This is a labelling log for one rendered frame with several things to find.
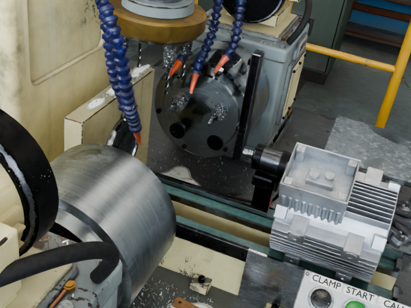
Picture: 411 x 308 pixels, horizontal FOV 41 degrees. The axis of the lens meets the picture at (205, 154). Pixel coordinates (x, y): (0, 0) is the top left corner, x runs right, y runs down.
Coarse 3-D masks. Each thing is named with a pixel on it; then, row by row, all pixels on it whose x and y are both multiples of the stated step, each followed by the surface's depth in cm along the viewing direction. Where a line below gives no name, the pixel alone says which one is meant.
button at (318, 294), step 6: (318, 288) 80; (312, 294) 79; (318, 294) 79; (324, 294) 79; (312, 300) 79; (318, 300) 79; (324, 300) 79; (330, 300) 79; (318, 306) 78; (324, 306) 78
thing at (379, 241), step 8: (392, 184) 101; (400, 184) 102; (280, 208) 99; (288, 208) 100; (280, 216) 99; (376, 240) 94; (384, 240) 94; (272, 248) 109; (376, 248) 94; (384, 248) 94
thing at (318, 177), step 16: (304, 144) 101; (304, 160) 102; (320, 160) 102; (336, 160) 100; (352, 160) 98; (288, 176) 100; (304, 176) 100; (320, 176) 98; (336, 176) 99; (352, 176) 99; (288, 192) 97; (304, 192) 95; (320, 192) 97; (336, 192) 97; (304, 208) 98; (320, 208) 96; (336, 208) 94; (336, 224) 98
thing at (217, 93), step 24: (216, 48) 132; (240, 48) 135; (240, 72) 127; (264, 72) 136; (168, 96) 131; (192, 96) 128; (216, 96) 126; (240, 96) 124; (264, 96) 135; (168, 120) 134; (192, 120) 131; (216, 120) 125; (192, 144) 135; (216, 144) 131
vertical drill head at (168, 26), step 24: (120, 0) 99; (144, 0) 93; (168, 0) 93; (192, 0) 97; (120, 24) 93; (144, 24) 91; (168, 24) 91; (192, 24) 94; (168, 48) 95; (168, 72) 99
